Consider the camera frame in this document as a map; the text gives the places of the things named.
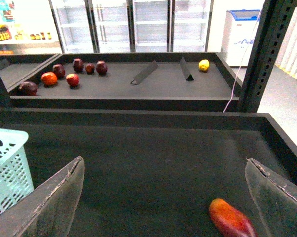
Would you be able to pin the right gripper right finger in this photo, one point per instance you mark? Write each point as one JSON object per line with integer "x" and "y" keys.
{"x": 275, "y": 199}

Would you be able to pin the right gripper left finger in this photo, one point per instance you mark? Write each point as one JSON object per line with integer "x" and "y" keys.
{"x": 49, "y": 210}

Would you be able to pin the turquoise plastic basket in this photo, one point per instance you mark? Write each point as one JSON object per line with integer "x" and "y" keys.
{"x": 15, "y": 177}

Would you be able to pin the red yellow apple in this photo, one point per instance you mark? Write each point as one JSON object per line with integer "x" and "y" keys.
{"x": 72, "y": 80}

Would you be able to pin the dark red apple left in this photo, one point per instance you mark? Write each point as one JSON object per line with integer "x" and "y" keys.
{"x": 58, "y": 70}

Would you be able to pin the dark red apple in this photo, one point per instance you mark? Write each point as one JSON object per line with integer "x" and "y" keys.
{"x": 78, "y": 65}
{"x": 101, "y": 67}
{"x": 58, "y": 70}

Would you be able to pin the dark red apple middle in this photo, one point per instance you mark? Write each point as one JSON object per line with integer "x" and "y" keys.
{"x": 78, "y": 65}

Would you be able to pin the dark red apple right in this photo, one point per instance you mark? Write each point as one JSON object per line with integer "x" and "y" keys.
{"x": 101, "y": 67}

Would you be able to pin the red orange mango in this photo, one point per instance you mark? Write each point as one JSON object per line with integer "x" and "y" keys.
{"x": 229, "y": 221}

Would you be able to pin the lower right black tray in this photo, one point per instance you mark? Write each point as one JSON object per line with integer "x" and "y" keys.
{"x": 154, "y": 174}

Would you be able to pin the black tray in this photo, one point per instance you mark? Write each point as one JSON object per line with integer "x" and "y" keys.
{"x": 14, "y": 68}
{"x": 216, "y": 90}
{"x": 154, "y": 174}

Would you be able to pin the dark purple fruit front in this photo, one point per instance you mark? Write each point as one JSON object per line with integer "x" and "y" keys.
{"x": 28, "y": 88}

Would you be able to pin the orange fruit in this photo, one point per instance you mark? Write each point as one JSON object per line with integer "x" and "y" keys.
{"x": 49, "y": 79}

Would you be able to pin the upper left black tray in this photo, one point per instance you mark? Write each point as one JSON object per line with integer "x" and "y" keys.
{"x": 14, "y": 68}

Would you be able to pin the upper right black tray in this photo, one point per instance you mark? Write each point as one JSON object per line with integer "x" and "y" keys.
{"x": 216, "y": 90}

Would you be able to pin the small dark red fruit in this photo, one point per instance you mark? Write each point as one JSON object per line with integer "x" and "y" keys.
{"x": 90, "y": 68}

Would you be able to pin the black divider right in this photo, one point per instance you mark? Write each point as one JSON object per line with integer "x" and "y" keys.
{"x": 185, "y": 70}

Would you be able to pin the black divider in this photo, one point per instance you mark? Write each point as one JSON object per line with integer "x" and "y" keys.
{"x": 144, "y": 73}
{"x": 185, "y": 70}

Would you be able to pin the yellow lemon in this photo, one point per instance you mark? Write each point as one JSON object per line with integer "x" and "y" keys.
{"x": 204, "y": 65}

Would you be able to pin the black divider left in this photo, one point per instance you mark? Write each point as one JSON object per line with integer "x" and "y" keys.
{"x": 144, "y": 73}

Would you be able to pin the white chest freezer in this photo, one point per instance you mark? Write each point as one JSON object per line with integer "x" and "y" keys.
{"x": 238, "y": 36}

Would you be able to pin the white shelf with bottles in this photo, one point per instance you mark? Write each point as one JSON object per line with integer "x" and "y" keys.
{"x": 27, "y": 27}

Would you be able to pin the glass door refrigerator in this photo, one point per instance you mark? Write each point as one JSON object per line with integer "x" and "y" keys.
{"x": 124, "y": 26}

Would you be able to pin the black perforated post far right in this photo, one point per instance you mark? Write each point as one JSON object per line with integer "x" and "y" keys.
{"x": 273, "y": 24}

